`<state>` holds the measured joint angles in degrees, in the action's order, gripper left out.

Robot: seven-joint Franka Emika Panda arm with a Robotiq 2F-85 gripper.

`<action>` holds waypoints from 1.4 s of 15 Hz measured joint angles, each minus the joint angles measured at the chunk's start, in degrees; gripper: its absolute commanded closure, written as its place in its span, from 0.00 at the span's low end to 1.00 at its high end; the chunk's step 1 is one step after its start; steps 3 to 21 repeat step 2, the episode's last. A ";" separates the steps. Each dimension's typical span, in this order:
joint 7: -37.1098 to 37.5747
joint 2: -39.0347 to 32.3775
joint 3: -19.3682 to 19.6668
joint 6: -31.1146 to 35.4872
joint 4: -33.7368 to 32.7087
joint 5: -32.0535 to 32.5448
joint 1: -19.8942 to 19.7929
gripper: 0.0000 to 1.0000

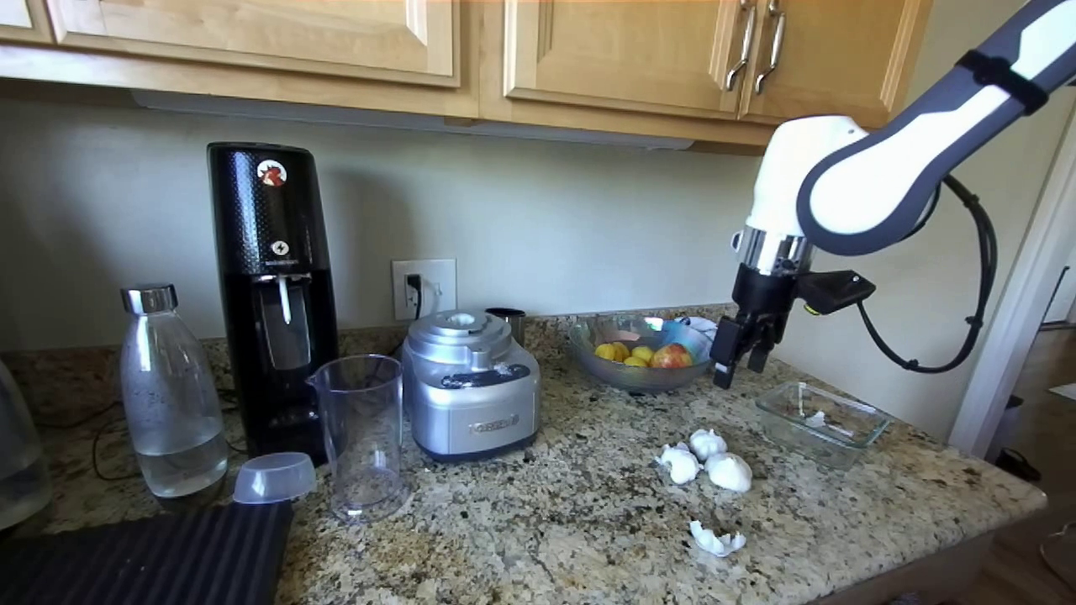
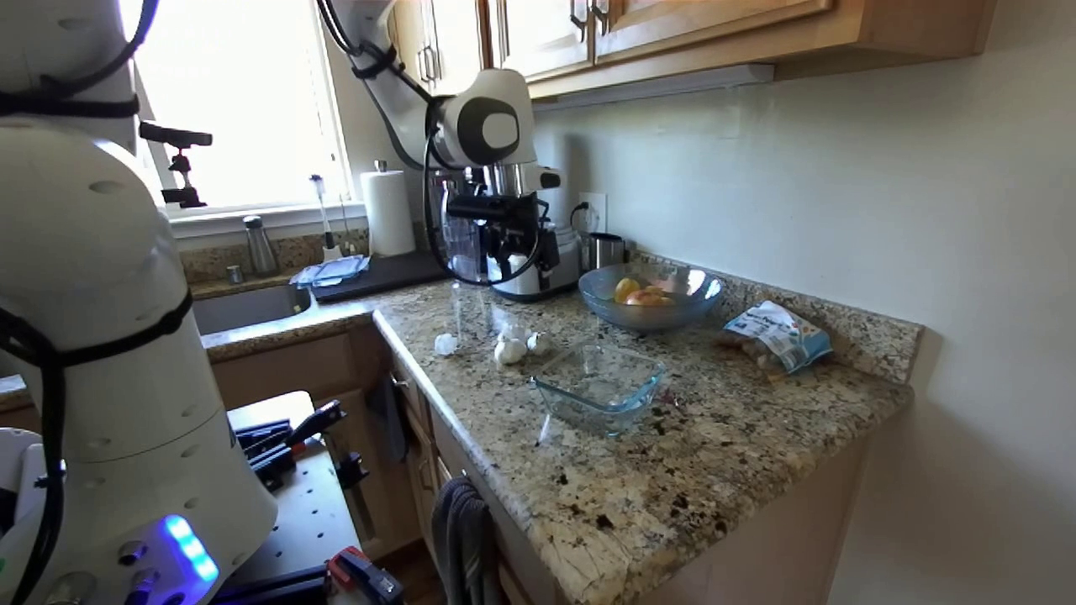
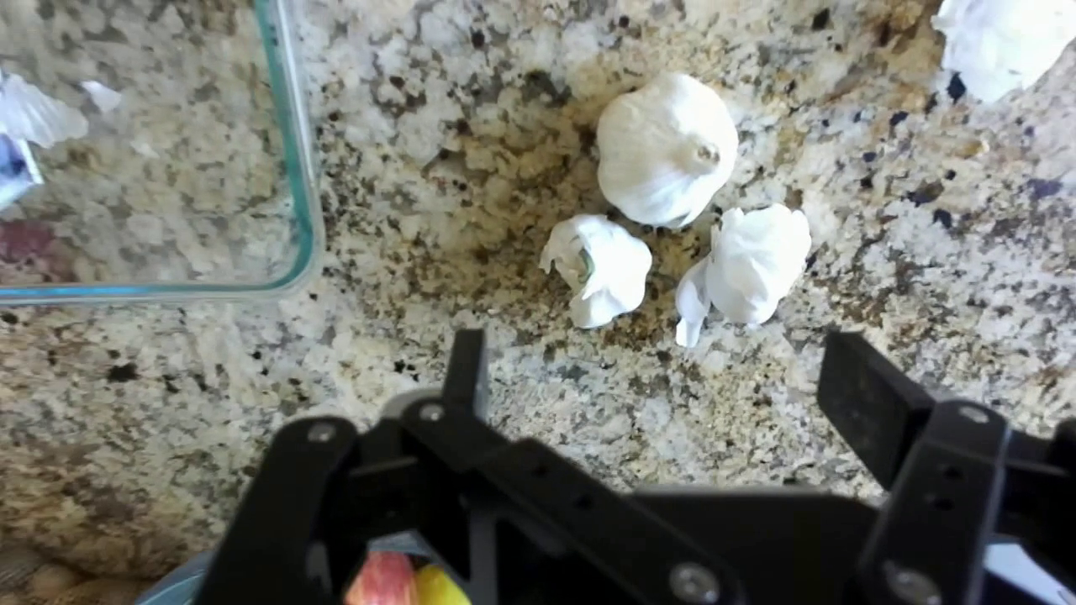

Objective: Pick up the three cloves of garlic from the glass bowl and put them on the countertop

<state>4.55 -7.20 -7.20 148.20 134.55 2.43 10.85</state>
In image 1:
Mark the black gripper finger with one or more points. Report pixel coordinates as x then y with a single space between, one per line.
728 354
767 344

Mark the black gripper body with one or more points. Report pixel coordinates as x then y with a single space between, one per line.
767 297

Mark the white garlic bulb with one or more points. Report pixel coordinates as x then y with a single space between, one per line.
731 472
682 464
708 443

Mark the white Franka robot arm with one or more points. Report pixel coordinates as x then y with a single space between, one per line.
862 179

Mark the grey glass fruit bowl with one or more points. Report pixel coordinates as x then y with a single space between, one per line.
644 381

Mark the square clear glass bowl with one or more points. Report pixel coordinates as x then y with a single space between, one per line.
858 424

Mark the blue white snack bag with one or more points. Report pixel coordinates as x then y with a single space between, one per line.
699 326

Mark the red orange apple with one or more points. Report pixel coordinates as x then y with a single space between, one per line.
670 356

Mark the yellow lemon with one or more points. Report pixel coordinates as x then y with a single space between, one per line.
642 356
609 352

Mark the dark metal pot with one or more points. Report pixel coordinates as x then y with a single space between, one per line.
506 315

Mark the small food processor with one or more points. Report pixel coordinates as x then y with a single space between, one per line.
472 392

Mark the black power plug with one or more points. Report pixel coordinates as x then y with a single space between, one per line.
415 293

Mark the clear plastic measuring cup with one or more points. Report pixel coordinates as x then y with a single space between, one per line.
359 447

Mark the black soda maker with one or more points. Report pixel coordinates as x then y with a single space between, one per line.
271 339

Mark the translucent plastic lid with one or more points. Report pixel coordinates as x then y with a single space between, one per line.
273 477

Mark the wooden upper cabinets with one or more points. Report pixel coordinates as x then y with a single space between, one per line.
339 44

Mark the clear bottle with silver cap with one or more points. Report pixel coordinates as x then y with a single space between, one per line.
170 416

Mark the black ribbed drying mat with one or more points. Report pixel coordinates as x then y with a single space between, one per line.
147 556

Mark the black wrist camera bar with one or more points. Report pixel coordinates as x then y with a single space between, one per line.
840 292

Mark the white door frame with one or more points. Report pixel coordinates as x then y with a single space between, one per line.
1012 392

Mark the white wall outlet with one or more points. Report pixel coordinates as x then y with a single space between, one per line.
438 288

